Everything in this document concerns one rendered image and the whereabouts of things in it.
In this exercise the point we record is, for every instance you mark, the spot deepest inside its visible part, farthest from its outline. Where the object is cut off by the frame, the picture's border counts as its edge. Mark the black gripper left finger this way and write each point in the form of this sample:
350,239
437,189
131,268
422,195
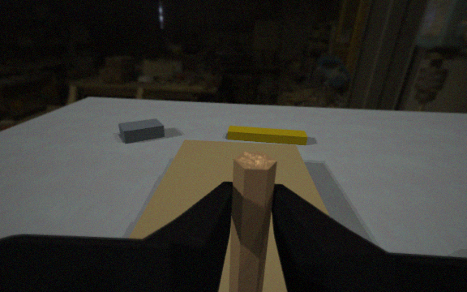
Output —
185,255

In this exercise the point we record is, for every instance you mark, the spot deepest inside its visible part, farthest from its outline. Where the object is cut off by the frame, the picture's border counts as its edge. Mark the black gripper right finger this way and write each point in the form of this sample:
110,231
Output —
318,254

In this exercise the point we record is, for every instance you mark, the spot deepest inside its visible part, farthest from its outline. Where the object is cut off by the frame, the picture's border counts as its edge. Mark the dark grey rectangular block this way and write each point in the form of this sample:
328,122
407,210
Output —
141,130

